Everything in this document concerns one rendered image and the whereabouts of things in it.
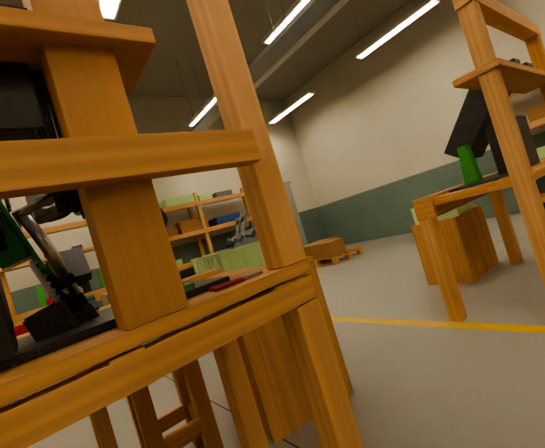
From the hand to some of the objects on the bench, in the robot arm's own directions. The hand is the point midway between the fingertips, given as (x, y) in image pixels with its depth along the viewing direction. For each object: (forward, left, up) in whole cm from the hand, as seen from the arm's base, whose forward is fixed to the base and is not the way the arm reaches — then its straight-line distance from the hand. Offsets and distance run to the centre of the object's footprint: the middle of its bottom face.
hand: (28, 218), depth 87 cm
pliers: (+16, +46, -32) cm, 58 cm away
